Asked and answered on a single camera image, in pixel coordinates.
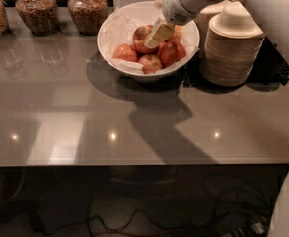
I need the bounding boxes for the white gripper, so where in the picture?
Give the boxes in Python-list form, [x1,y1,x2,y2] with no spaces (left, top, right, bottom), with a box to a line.
[144,0,223,48]

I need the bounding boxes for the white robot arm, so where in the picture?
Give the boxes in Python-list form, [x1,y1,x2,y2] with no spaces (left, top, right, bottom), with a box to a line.
[145,0,289,65]

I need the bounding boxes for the dark red right apple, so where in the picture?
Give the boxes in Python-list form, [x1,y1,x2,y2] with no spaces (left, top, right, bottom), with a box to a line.
[158,40,186,67]

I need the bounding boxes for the large white bowl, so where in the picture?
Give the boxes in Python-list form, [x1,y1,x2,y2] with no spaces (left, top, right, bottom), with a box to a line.
[97,1,201,83]

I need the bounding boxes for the rear stack of paper bowls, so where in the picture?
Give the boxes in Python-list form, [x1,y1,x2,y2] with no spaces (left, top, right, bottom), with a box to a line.
[193,0,234,51]

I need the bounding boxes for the stack of paper bowls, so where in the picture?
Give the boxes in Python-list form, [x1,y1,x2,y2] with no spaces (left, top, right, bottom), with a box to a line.
[193,0,234,51]
[200,1,265,87]

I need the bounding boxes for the right glass jar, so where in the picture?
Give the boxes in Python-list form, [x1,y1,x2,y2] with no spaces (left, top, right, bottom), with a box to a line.
[67,0,108,35]

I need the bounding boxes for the front stack of paper bowls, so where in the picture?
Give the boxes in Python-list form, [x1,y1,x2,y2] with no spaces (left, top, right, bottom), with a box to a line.
[200,1,265,87]

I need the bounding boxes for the black lace placemat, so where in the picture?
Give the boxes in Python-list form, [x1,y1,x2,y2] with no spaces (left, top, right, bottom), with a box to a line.
[182,38,289,92]

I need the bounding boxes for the middle glass jar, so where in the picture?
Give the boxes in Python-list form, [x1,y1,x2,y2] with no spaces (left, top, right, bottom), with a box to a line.
[15,0,59,36]

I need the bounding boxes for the black floor cables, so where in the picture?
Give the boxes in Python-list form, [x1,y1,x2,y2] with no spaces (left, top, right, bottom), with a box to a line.
[51,171,276,237]

